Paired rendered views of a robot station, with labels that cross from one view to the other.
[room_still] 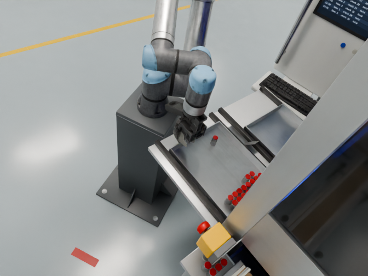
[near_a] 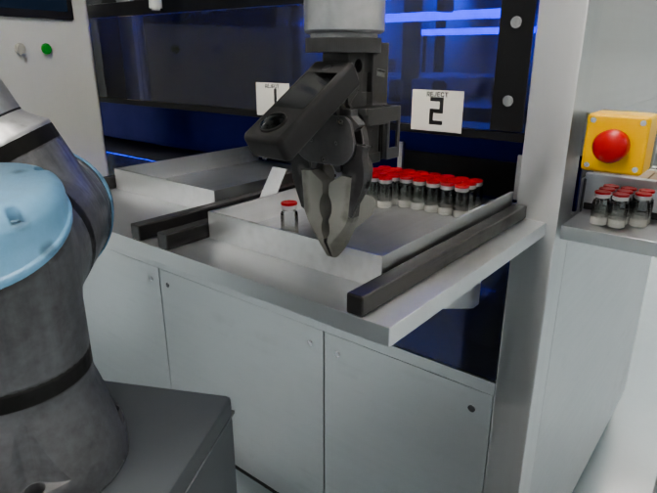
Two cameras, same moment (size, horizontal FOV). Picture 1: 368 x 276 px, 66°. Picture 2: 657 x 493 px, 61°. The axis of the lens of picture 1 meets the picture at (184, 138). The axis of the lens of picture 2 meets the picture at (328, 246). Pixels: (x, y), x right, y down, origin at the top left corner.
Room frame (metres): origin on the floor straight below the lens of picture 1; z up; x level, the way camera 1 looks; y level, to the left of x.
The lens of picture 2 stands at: (0.66, 0.55, 1.10)
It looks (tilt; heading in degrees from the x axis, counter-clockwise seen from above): 19 degrees down; 269
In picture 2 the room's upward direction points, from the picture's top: straight up
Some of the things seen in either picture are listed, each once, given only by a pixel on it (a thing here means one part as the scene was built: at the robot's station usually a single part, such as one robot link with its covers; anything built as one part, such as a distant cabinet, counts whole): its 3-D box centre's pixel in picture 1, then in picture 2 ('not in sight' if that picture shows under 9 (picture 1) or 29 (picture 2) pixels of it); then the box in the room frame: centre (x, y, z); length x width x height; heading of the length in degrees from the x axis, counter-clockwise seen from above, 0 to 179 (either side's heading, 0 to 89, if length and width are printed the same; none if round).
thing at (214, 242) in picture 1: (214, 242); (620, 141); (0.28, -0.16, 0.99); 0.08 x 0.07 x 0.07; 51
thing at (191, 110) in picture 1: (195, 104); (341, 15); (0.65, -0.01, 1.14); 0.08 x 0.08 x 0.05
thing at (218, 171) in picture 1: (223, 167); (370, 213); (0.60, -0.17, 0.90); 0.34 x 0.26 x 0.04; 51
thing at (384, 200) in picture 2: (246, 179); (384, 192); (0.57, -0.26, 0.90); 0.02 x 0.02 x 0.05
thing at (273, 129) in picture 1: (292, 143); (240, 172); (0.81, -0.45, 0.90); 0.34 x 0.26 x 0.04; 51
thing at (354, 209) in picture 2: (179, 129); (348, 171); (0.64, 0.02, 0.99); 0.05 x 0.02 x 0.09; 141
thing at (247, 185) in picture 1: (243, 188); (412, 193); (0.53, -0.26, 0.90); 0.18 x 0.02 x 0.05; 141
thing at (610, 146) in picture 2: (205, 229); (611, 145); (0.31, -0.13, 0.99); 0.04 x 0.04 x 0.04; 51
